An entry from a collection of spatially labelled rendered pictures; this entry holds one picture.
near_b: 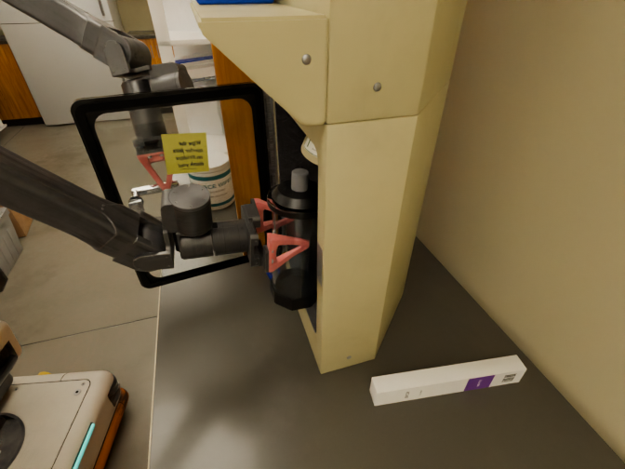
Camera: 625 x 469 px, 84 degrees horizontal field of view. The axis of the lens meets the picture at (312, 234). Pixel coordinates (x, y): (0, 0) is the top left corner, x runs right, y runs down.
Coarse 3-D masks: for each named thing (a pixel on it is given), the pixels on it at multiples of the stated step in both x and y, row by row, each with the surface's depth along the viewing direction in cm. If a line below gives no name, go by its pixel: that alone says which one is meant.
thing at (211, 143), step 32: (96, 128) 55; (128, 128) 57; (160, 128) 59; (192, 128) 61; (224, 128) 63; (128, 160) 60; (160, 160) 62; (192, 160) 64; (224, 160) 67; (256, 160) 69; (128, 192) 63; (160, 192) 65; (224, 192) 70; (256, 192) 73; (224, 256) 79
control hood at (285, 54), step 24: (216, 24) 29; (240, 24) 30; (264, 24) 30; (288, 24) 31; (312, 24) 31; (240, 48) 31; (264, 48) 31; (288, 48) 32; (312, 48) 32; (264, 72) 32; (288, 72) 33; (312, 72) 34; (288, 96) 34; (312, 96) 35; (312, 120) 36
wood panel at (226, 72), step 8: (216, 48) 62; (216, 56) 63; (224, 56) 63; (216, 64) 64; (224, 64) 64; (232, 64) 64; (216, 72) 64; (224, 72) 65; (232, 72) 65; (240, 72) 65; (224, 80) 65; (232, 80) 66; (240, 80) 66; (248, 80) 67
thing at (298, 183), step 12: (300, 168) 56; (288, 180) 60; (300, 180) 55; (276, 192) 56; (288, 192) 56; (300, 192) 56; (312, 192) 57; (288, 204) 55; (300, 204) 54; (312, 204) 55
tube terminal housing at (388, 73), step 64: (320, 0) 33; (384, 0) 32; (448, 0) 37; (384, 64) 35; (448, 64) 49; (320, 128) 39; (384, 128) 39; (320, 192) 44; (384, 192) 45; (384, 256) 52; (320, 320) 57; (384, 320) 65
